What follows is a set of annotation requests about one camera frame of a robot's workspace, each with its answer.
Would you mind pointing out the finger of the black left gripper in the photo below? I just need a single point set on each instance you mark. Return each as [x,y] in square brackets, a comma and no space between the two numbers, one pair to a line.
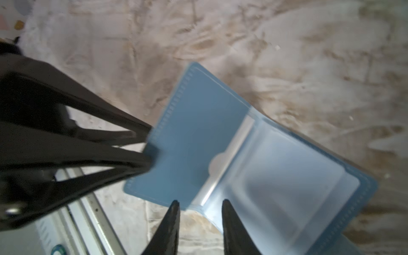
[42,80]
[42,172]

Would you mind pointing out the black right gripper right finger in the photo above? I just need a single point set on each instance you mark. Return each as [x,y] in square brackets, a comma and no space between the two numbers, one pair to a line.
[236,238]

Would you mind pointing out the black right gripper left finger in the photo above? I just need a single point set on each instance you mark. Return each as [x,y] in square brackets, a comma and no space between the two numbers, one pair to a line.
[166,238]

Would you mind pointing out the blue card holder wallet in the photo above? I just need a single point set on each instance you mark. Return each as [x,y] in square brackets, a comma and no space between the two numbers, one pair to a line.
[293,196]

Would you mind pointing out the green round sticker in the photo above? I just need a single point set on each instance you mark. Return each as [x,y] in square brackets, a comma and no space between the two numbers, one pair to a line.
[58,249]

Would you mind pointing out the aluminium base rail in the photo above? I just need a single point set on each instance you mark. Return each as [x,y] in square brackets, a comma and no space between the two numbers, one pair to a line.
[81,227]

